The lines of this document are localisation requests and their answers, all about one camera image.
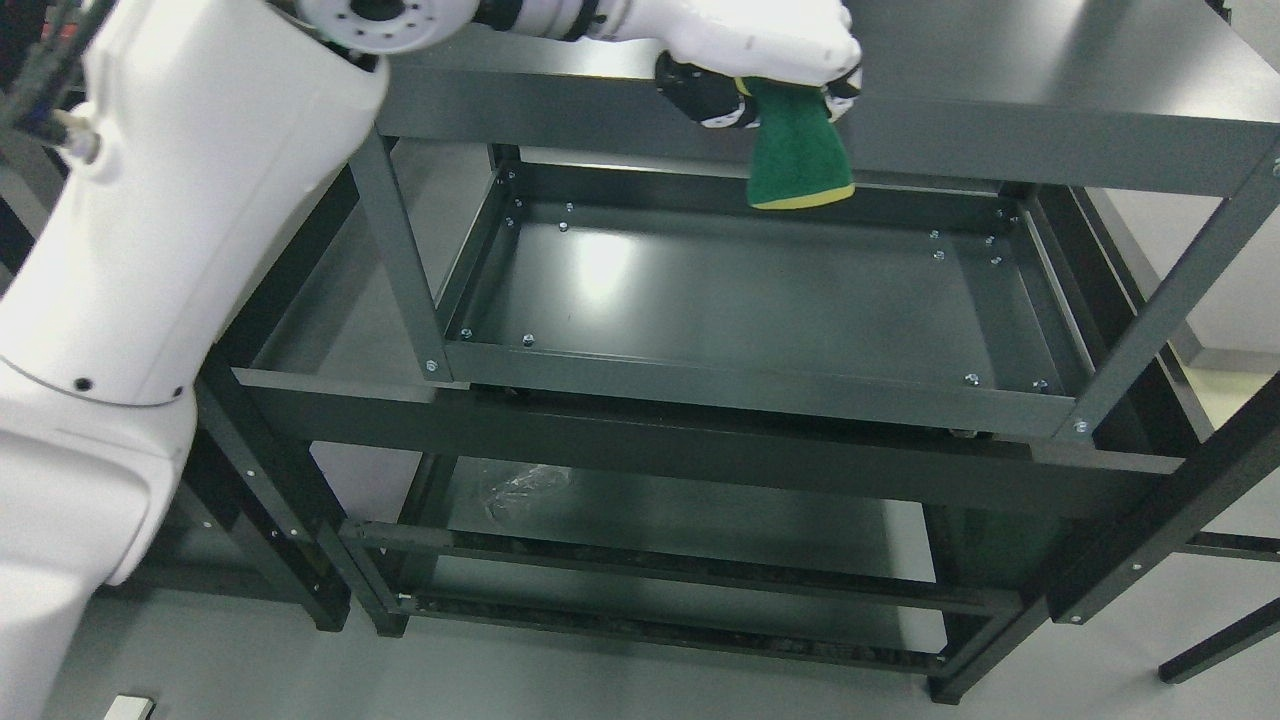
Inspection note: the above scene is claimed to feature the dark grey metal shelf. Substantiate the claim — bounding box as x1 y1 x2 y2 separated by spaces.
236 1 1277 705

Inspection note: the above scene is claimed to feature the green yellow sponge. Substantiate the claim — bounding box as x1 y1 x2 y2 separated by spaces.
739 78 856 211

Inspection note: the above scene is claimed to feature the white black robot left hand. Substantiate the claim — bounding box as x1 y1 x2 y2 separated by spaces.
588 1 863 129

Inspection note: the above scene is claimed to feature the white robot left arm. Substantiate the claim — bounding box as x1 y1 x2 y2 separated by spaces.
3 1 861 719

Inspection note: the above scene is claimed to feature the black metal rack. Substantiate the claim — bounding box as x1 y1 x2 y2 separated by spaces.
102 169 358 632

